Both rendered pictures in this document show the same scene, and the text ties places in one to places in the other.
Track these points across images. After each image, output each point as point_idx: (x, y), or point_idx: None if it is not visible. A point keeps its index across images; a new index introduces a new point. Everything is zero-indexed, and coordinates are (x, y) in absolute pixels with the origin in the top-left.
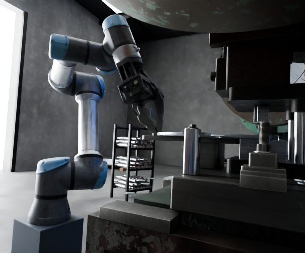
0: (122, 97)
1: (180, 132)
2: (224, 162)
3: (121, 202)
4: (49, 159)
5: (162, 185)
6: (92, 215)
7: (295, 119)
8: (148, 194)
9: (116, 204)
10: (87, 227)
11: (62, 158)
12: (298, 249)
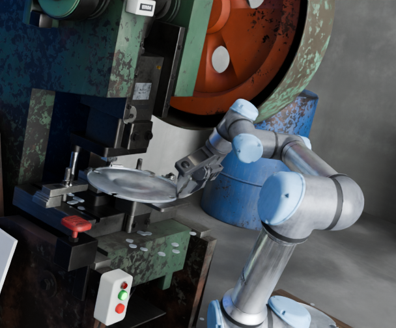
0: (216, 175)
1: (172, 181)
2: (81, 217)
3: (200, 229)
4: (296, 306)
5: (131, 284)
6: (213, 237)
7: None
8: (180, 230)
9: (202, 228)
10: (215, 245)
11: (275, 295)
12: None
